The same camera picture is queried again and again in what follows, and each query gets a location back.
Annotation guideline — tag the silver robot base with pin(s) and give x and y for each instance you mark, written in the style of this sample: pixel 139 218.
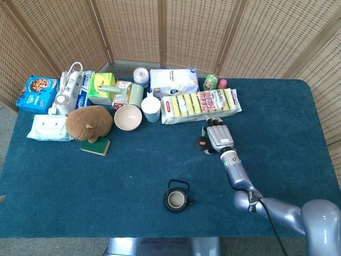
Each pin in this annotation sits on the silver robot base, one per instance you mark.
pixel 160 246

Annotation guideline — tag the white and blue bag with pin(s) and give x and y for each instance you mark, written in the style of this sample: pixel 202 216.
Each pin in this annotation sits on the white and blue bag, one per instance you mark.
pixel 173 81

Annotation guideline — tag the green tissue pack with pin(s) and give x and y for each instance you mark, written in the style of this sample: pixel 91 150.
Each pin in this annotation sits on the green tissue pack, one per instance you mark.
pixel 102 80

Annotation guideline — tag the blue cookie box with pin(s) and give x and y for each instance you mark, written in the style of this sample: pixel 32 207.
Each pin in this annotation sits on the blue cookie box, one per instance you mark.
pixel 36 93

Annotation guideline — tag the white canister with blue label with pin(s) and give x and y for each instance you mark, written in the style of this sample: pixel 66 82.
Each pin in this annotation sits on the white canister with blue label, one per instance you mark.
pixel 141 76

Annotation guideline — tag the beige bowl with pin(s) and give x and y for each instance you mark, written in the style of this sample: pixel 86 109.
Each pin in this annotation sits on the beige bowl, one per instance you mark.
pixel 128 118

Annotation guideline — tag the small orange snack box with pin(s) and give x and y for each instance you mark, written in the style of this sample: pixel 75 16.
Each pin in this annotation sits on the small orange snack box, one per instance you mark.
pixel 120 100

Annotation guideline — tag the white wet wipes pack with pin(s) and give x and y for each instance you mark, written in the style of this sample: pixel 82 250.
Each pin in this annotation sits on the white wet wipes pack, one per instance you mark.
pixel 48 128

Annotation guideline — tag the wicker folding screen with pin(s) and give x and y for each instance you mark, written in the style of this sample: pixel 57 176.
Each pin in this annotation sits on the wicker folding screen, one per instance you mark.
pixel 133 26

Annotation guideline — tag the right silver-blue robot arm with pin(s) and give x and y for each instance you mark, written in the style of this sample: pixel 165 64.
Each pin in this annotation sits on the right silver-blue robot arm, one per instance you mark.
pixel 239 176

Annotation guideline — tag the white and blue measuring cup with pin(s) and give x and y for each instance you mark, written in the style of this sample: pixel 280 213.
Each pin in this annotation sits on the white and blue measuring cup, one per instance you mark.
pixel 151 109

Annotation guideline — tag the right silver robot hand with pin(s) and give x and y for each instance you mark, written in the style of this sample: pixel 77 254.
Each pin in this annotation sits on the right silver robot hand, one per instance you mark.
pixel 219 136

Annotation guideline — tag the white electric hand mixer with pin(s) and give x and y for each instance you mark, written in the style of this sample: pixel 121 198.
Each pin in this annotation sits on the white electric hand mixer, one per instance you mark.
pixel 68 93

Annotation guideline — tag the black round teapot lid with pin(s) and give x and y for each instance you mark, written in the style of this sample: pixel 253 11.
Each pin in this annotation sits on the black round teapot lid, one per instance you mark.
pixel 201 143

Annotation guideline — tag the yellow sponge multipack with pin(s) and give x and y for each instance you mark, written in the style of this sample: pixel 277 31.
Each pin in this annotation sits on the yellow sponge multipack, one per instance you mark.
pixel 191 106

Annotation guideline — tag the blue and white carton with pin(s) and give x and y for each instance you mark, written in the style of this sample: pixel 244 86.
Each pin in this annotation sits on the blue and white carton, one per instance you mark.
pixel 85 88

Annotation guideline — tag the brown plush toy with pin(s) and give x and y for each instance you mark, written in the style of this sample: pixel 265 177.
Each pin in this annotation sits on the brown plush toy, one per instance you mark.
pixel 89 122

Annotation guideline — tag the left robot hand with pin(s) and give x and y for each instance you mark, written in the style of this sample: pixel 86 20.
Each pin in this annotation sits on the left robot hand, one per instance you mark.
pixel 2 199

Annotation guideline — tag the pink cartoon can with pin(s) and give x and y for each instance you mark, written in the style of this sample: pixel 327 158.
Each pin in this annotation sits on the pink cartoon can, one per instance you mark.
pixel 222 84

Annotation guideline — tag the green cartoon can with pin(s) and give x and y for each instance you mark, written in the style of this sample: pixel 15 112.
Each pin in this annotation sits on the green cartoon can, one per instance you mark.
pixel 210 82

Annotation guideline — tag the black cast iron teapot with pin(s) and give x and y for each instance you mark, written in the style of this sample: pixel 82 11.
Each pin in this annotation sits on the black cast iron teapot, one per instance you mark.
pixel 175 199

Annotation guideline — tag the blue table cloth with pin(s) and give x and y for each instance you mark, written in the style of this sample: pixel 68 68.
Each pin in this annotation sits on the blue table cloth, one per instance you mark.
pixel 106 186

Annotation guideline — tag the green and yellow sponge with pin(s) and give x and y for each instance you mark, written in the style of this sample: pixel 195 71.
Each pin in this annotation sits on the green and yellow sponge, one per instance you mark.
pixel 97 148

